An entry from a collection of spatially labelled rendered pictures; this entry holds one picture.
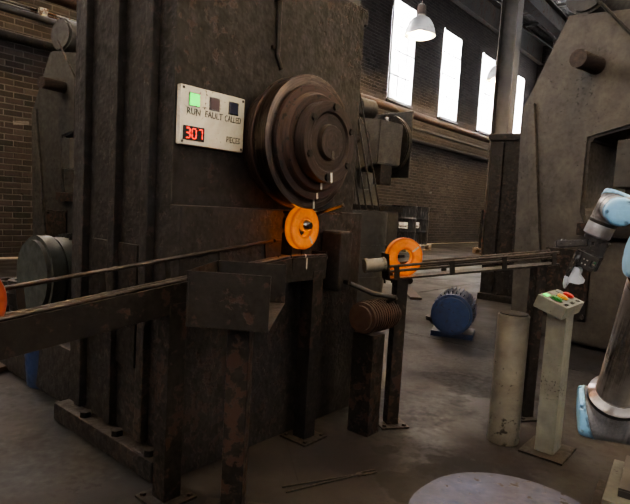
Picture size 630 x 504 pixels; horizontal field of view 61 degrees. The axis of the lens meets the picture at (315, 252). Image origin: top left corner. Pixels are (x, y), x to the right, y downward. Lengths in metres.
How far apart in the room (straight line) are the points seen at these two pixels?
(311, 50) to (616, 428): 1.65
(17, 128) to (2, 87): 0.51
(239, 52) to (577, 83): 2.96
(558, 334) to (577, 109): 2.45
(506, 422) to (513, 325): 0.38
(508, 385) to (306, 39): 1.54
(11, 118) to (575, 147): 6.43
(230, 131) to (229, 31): 0.33
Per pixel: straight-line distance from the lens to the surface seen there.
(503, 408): 2.29
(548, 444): 2.33
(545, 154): 4.43
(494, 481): 1.07
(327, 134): 1.87
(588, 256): 2.09
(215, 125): 1.82
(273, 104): 1.82
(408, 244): 2.21
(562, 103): 4.43
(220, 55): 1.89
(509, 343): 2.22
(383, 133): 9.89
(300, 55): 2.17
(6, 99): 7.91
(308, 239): 1.96
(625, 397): 1.72
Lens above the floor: 0.89
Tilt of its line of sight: 5 degrees down
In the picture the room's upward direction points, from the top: 3 degrees clockwise
